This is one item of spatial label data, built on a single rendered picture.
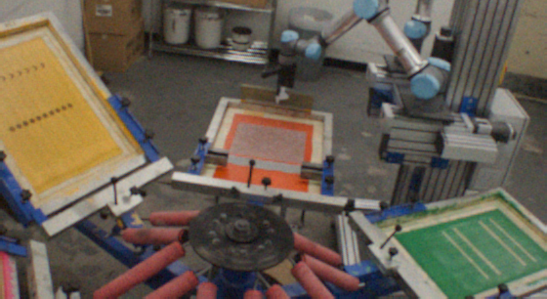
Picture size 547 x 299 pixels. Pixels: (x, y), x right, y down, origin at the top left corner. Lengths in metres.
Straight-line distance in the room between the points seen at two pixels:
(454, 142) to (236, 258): 1.39
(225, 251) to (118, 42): 4.15
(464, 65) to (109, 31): 3.61
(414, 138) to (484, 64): 0.50
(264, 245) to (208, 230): 0.16
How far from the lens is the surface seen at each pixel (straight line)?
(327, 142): 2.74
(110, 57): 5.62
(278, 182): 2.46
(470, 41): 2.75
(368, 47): 6.15
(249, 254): 1.55
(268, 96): 2.81
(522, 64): 6.59
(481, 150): 2.66
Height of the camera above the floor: 2.34
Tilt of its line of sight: 31 degrees down
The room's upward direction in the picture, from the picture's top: 8 degrees clockwise
